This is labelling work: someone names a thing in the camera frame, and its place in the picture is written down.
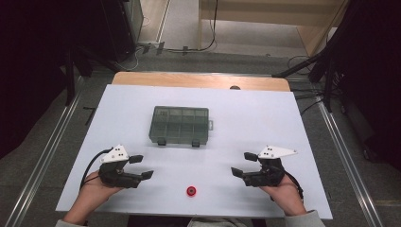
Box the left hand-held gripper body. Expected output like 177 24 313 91
98 144 143 189

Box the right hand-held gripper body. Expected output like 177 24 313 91
242 145 298 187

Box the clear grey compartment box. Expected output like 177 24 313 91
148 106 215 148

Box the person's right hand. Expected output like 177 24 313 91
259 174 307 218

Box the person's left hand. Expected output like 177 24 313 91
64 169 125 225

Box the white table board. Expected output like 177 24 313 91
56 83 334 220

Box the wooden table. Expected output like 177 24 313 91
112 71 291 93

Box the black metal stand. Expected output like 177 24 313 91
64 44 122 107

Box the black tripod stand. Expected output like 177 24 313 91
272 18 348 113

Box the black cabinet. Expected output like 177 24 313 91
100 0 145 63

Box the dark curtain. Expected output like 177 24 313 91
0 0 105 159
330 0 401 171

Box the light wooden furniture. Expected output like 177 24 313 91
198 0 351 58

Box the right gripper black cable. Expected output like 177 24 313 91
270 166 305 202

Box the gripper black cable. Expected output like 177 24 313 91
270 166 305 202
79 147 113 190

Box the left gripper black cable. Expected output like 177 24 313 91
79 147 113 190

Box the metal floor rail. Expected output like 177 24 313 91
4 77 85 227
315 94 384 227

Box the bundle of black cables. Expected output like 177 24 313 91
287 55 327 116

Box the white floor cable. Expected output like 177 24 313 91
114 15 152 72

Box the black floor cable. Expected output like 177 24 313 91
164 0 219 53

